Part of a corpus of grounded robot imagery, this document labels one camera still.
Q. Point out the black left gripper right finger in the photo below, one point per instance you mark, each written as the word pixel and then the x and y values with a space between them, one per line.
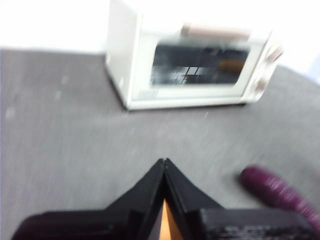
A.
pixel 225 225

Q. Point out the beige oven knob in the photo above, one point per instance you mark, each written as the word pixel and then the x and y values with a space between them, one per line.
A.
pixel 260 83
pixel 274 53

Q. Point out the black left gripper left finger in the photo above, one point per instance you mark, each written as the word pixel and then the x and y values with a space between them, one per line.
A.
pixel 100 225

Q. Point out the brown potato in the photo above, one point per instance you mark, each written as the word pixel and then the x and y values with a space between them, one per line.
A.
pixel 168 225

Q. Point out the purple eggplant with green stem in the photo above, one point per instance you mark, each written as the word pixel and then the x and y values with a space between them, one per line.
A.
pixel 275 190

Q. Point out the cream white toaster oven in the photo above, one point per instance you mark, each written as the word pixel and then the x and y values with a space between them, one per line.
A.
pixel 122 50

